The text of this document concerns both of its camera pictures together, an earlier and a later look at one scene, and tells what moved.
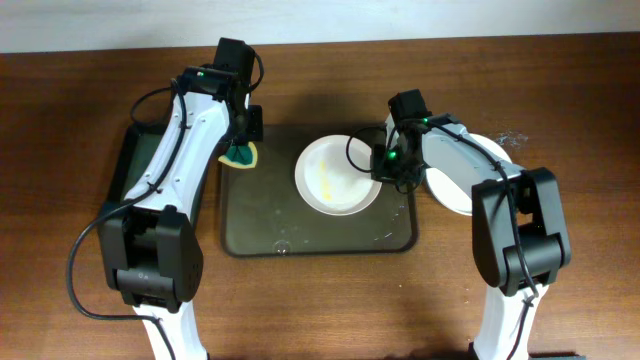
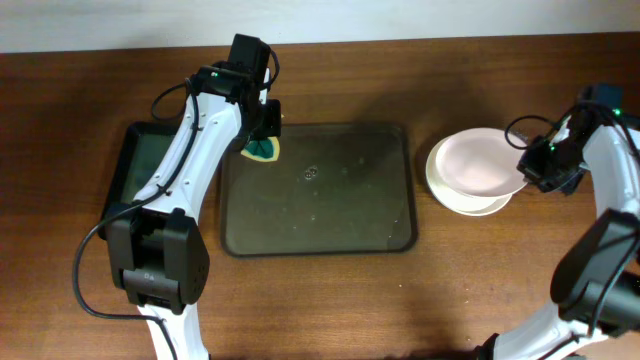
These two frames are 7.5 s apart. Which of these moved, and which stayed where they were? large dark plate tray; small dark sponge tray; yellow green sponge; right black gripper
Moved: right black gripper; yellow green sponge
Stayed: large dark plate tray; small dark sponge tray
